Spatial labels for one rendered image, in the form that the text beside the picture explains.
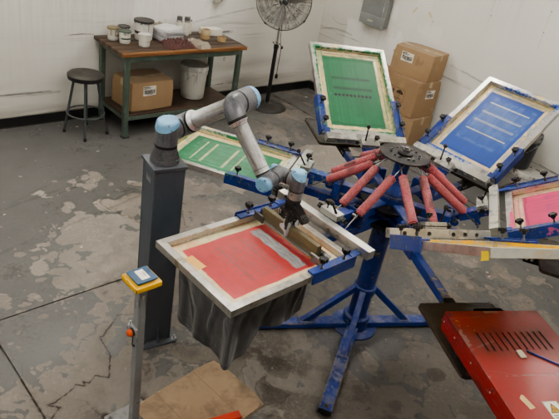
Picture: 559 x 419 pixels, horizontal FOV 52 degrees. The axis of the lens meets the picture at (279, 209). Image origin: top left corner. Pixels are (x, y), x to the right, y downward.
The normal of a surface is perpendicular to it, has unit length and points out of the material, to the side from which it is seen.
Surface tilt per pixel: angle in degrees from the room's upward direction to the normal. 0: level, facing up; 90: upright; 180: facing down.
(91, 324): 0
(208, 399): 0
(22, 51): 90
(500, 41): 90
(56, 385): 0
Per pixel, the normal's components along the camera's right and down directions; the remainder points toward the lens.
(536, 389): 0.17, -0.85
